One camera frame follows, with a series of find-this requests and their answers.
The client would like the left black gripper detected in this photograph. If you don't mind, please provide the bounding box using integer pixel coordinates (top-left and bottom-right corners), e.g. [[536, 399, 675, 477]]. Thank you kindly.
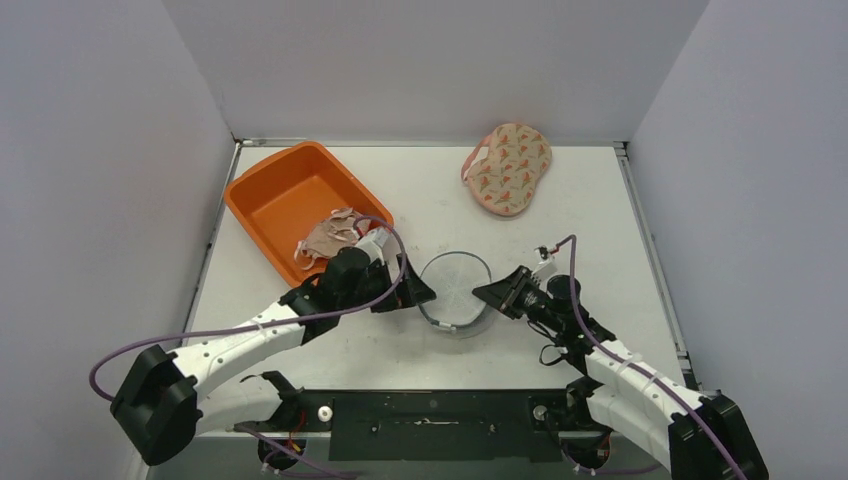
[[340, 254, 436, 314]]

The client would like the white mesh laundry bag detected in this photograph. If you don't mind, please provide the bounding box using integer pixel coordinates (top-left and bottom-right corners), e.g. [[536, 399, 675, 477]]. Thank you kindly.
[[418, 250, 493, 338]]

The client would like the orange plastic tub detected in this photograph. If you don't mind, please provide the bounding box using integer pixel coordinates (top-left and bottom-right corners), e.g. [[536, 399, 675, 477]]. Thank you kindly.
[[224, 141, 394, 287]]

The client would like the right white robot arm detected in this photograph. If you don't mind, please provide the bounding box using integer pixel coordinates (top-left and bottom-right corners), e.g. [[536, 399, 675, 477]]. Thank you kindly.
[[473, 267, 770, 479]]

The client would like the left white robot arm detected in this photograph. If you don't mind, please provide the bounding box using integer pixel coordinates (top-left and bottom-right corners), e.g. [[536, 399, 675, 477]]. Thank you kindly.
[[110, 247, 437, 466]]

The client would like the beige bra in tub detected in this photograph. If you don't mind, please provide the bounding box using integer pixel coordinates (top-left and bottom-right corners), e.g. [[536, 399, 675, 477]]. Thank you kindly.
[[293, 207, 370, 270]]

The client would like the floral padded bra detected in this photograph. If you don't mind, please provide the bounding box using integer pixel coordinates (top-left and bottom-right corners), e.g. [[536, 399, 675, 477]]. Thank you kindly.
[[460, 123, 552, 217]]

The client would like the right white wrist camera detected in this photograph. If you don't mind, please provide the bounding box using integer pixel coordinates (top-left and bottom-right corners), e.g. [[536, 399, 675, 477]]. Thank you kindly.
[[532, 244, 561, 284]]

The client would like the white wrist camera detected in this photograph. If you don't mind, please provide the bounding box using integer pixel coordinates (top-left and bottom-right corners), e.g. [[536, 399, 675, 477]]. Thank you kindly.
[[532, 244, 561, 284], [354, 227, 391, 261]]

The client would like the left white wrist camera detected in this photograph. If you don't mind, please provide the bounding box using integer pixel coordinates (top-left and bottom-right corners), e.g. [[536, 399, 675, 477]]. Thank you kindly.
[[354, 227, 391, 261]]

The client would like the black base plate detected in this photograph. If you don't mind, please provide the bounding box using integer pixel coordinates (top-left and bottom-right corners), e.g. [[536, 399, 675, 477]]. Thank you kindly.
[[246, 389, 611, 466]]

